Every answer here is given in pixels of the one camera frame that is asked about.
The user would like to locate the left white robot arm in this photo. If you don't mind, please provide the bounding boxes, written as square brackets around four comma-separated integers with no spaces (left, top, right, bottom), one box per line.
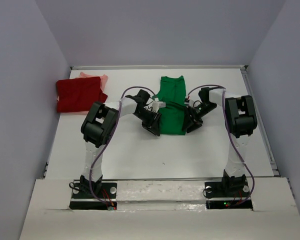
[78,88,166,199]

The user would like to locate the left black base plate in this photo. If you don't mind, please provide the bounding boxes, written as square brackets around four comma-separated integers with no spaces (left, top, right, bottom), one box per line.
[69,181,118,211]

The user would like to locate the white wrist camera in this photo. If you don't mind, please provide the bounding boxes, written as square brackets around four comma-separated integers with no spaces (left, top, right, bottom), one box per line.
[184,98,193,106]
[150,98,166,113]

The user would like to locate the red folded t shirt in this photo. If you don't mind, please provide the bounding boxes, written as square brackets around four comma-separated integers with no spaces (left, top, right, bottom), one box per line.
[55,76,108,113]

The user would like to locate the green t shirt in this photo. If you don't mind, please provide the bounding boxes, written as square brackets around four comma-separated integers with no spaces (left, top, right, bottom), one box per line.
[155,75,186,136]

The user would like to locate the aluminium table rail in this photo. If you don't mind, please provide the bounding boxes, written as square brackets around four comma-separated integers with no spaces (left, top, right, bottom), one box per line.
[70,65,248,71]

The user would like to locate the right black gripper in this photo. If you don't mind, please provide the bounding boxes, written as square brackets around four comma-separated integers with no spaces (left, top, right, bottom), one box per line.
[181,102,217,133]

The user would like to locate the pink folded t shirt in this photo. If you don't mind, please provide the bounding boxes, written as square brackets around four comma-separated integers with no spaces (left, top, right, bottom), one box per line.
[76,72,108,112]

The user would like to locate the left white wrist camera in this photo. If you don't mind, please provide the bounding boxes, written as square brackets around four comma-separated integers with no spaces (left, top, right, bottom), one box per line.
[150,98,166,113]

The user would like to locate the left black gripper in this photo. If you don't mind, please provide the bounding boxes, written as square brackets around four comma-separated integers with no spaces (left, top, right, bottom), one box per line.
[133,108,161,137]

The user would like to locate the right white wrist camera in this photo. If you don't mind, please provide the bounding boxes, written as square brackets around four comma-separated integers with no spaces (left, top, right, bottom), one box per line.
[184,98,193,106]

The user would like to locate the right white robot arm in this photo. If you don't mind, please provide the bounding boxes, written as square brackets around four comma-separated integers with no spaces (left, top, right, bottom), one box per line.
[182,84,258,199]

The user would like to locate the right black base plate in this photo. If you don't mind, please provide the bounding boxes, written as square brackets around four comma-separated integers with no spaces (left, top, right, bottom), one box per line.
[202,181,253,210]

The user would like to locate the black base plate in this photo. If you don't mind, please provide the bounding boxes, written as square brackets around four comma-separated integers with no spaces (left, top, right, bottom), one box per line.
[202,181,253,210]
[69,181,118,211]

